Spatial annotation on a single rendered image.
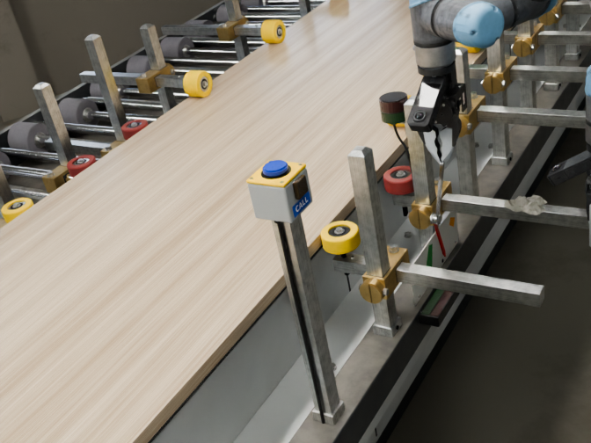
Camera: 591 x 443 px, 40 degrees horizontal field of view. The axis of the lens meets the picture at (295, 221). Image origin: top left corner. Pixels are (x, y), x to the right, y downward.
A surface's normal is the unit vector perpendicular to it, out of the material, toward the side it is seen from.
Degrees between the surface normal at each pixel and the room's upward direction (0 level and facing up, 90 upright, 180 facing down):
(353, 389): 0
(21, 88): 90
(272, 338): 90
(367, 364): 0
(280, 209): 90
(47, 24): 90
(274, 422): 0
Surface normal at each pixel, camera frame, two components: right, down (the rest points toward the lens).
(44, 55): 0.48, 0.37
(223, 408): 0.85, 0.13
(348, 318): -0.18, -0.84
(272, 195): -0.50, 0.52
